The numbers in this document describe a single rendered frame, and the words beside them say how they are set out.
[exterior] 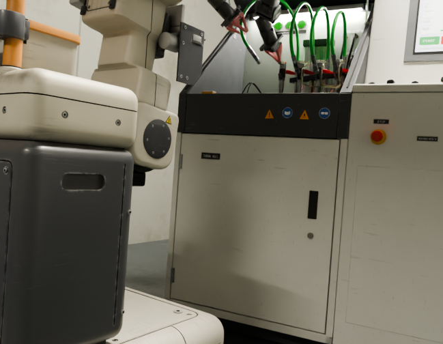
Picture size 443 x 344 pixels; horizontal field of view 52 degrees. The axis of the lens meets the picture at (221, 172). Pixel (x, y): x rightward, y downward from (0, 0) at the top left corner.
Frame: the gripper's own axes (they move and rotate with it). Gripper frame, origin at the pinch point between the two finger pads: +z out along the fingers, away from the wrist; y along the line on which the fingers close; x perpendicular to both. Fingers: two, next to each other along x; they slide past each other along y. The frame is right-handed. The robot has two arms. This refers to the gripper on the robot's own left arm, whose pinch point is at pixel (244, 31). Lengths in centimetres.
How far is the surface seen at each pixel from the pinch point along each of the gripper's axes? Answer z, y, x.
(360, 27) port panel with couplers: 35, -5, -46
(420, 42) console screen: 49, -39, -26
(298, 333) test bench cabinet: 90, -9, 79
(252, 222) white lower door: 53, -2, 59
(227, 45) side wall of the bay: -1.6, 26.5, -7.9
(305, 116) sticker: 37, -24, 24
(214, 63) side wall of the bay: 0.4, 21.6, 7.5
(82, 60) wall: -64, 144, 4
